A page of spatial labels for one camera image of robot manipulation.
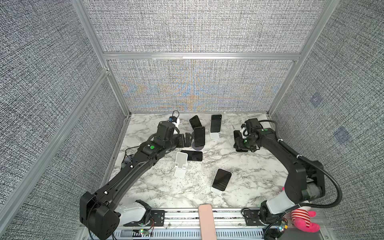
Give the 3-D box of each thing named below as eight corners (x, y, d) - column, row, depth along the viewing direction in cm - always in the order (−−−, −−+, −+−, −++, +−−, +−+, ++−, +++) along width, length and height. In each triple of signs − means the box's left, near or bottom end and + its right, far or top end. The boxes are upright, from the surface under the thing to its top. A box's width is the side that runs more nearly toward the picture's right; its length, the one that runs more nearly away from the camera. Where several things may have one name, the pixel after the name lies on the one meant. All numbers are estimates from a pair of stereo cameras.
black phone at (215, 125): (210, 134, 108) (212, 120, 96) (209, 129, 112) (211, 114, 100) (219, 134, 108) (222, 120, 96) (218, 129, 112) (221, 114, 100)
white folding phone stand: (176, 178, 89) (174, 170, 79) (177, 161, 96) (175, 151, 87) (187, 178, 89) (187, 170, 79) (187, 161, 96) (187, 151, 87)
